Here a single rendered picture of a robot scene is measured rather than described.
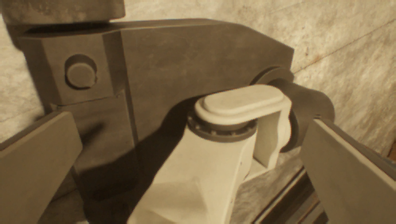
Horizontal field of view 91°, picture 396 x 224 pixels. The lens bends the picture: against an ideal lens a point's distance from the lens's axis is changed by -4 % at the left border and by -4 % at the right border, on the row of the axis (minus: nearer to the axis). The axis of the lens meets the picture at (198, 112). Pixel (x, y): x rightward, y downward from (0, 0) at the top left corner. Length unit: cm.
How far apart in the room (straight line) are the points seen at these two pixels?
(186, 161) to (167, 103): 19
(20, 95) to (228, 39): 51
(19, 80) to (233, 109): 49
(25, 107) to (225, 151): 49
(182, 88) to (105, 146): 21
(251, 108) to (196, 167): 16
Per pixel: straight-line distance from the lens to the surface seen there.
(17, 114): 65
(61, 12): 37
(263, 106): 42
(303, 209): 147
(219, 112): 37
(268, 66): 62
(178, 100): 48
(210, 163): 32
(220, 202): 28
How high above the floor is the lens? 57
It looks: 50 degrees down
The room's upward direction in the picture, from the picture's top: 133 degrees clockwise
